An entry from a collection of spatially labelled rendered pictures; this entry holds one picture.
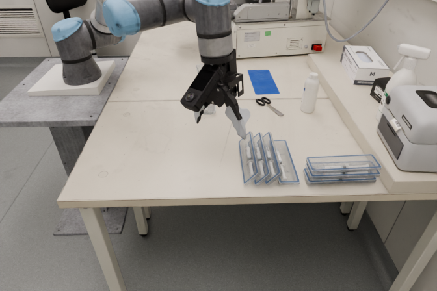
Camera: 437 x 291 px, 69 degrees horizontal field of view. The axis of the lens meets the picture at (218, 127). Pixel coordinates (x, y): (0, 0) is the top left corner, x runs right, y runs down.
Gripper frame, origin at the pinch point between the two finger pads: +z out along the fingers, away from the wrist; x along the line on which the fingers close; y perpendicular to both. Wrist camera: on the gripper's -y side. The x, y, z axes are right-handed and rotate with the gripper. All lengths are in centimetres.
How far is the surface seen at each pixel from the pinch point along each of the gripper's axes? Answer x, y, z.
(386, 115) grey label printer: -31.3, 37.8, 5.9
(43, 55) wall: 294, 88, 50
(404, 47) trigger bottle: -30, 49, -11
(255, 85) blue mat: 21, 53, 13
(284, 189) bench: -15.5, 6.3, 16.7
